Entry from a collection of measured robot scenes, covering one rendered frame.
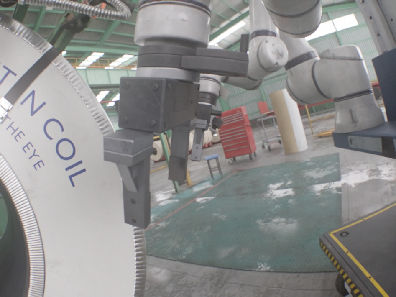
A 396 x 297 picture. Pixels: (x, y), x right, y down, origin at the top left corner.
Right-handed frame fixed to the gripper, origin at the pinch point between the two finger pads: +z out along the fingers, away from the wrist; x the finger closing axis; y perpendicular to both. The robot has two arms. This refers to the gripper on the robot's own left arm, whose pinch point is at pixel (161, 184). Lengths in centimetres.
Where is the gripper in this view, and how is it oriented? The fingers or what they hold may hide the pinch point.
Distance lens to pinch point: 29.3
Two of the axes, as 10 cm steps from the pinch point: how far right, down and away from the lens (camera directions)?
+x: -2.4, 2.4, -9.4
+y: -9.7, -1.5, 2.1
